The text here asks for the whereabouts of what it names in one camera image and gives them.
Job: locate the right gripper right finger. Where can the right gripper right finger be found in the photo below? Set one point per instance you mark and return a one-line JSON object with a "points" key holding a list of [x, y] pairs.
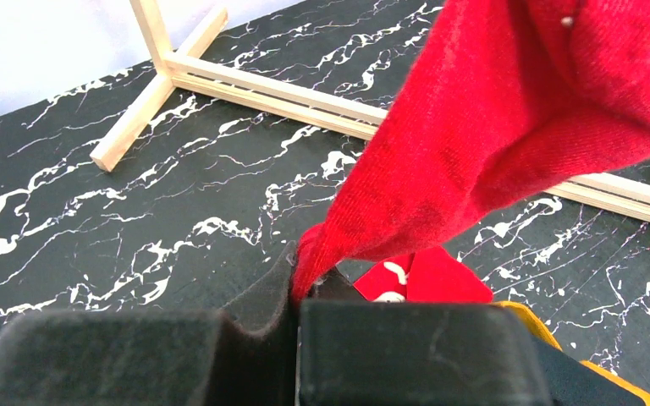
{"points": [[356, 352]]}

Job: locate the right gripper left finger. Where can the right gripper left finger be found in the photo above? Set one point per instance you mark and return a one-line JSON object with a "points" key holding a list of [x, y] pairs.
{"points": [[241, 354]]}

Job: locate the red sock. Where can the red sock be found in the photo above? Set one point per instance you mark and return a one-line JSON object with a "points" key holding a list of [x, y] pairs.
{"points": [[427, 276], [506, 99]]}

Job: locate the black sock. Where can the black sock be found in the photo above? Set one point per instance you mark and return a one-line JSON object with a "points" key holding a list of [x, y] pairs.
{"points": [[571, 383]]}

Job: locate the wooden clothes rack frame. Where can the wooden clothes rack frame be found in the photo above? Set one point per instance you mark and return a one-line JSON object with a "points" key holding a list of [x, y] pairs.
{"points": [[186, 70]]}

